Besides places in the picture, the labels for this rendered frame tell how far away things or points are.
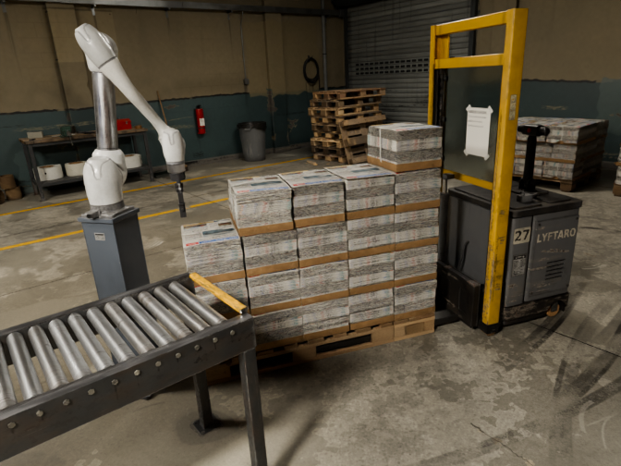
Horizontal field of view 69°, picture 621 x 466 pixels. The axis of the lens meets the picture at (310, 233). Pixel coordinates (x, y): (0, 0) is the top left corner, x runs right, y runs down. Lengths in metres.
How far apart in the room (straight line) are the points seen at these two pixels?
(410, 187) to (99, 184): 1.60
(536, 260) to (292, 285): 1.53
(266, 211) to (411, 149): 0.87
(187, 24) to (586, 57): 6.76
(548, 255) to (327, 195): 1.48
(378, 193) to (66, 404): 1.76
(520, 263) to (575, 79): 5.78
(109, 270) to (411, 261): 1.66
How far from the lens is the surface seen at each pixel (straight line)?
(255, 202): 2.30
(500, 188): 2.72
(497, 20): 2.77
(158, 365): 1.53
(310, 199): 2.39
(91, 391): 1.50
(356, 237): 2.55
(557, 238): 3.18
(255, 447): 1.94
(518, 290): 3.13
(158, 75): 9.22
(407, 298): 2.86
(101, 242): 2.44
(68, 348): 1.70
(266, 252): 2.41
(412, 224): 2.69
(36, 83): 8.71
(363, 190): 2.49
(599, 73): 8.42
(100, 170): 2.36
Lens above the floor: 1.59
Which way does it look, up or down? 19 degrees down
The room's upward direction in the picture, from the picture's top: 3 degrees counter-clockwise
